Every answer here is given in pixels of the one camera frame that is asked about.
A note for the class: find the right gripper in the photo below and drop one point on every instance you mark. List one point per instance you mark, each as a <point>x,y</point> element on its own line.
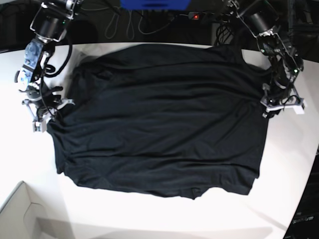
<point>43,108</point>

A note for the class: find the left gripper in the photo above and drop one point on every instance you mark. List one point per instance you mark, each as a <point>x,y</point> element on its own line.
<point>277,99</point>

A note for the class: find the black t-shirt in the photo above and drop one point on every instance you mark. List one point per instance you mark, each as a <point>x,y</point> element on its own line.
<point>164,120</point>

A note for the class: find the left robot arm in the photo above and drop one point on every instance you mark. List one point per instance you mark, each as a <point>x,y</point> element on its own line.
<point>261,19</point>

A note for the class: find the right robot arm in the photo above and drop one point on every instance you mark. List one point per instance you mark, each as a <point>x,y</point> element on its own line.
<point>50,27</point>

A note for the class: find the white cardboard box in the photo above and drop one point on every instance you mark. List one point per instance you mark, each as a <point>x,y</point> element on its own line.
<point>20,218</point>

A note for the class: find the black power strip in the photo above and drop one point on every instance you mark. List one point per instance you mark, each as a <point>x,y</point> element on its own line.
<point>210,16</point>

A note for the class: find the blue box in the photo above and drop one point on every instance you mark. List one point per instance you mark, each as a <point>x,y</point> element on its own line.
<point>155,4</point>

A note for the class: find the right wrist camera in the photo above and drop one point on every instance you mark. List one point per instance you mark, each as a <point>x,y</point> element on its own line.
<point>39,126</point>

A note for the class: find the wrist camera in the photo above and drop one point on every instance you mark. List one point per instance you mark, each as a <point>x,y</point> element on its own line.
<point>39,126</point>
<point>299,110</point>

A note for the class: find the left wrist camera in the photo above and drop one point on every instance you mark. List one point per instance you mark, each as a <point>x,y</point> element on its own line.
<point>299,110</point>

